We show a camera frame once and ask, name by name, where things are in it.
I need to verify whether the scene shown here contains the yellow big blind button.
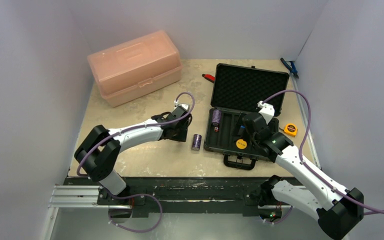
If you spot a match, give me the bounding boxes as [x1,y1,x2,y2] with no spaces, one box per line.
[235,139,248,150]

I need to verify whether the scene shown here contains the purple poker chip stack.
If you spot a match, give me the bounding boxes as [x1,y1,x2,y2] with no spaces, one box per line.
[211,109,222,127]

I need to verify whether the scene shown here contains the black foam-lined carry case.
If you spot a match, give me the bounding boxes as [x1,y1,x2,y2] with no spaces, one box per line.
[203,63,290,170]

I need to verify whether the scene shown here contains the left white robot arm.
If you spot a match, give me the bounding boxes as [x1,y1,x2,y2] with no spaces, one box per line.
[74,104,192,205]

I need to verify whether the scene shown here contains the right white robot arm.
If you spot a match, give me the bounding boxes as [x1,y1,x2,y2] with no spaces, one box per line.
[237,112,364,240]

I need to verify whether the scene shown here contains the yellow tape measure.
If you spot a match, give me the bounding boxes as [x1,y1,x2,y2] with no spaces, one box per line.
[283,123,298,137]

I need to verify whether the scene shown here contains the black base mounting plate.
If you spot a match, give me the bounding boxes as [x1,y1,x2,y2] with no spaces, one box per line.
[62,176,307,220]

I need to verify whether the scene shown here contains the pink plastic storage box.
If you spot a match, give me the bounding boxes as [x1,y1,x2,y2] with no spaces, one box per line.
[87,30,183,107]

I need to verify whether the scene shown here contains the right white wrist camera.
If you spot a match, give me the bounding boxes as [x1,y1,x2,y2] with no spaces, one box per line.
[257,101,275,125]

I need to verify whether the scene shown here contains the red-handled tool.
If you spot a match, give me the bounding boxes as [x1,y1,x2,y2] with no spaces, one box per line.
[201,74,215,83]

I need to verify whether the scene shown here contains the blue-handled pliers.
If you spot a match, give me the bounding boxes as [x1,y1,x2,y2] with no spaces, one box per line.
[280,57,299,79]

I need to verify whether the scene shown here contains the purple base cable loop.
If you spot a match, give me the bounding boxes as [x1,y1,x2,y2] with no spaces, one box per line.
[107,193,164,233]

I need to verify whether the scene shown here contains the aluminium extrusion rail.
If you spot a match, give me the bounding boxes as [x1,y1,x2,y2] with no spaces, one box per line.
[39,185,130,240]

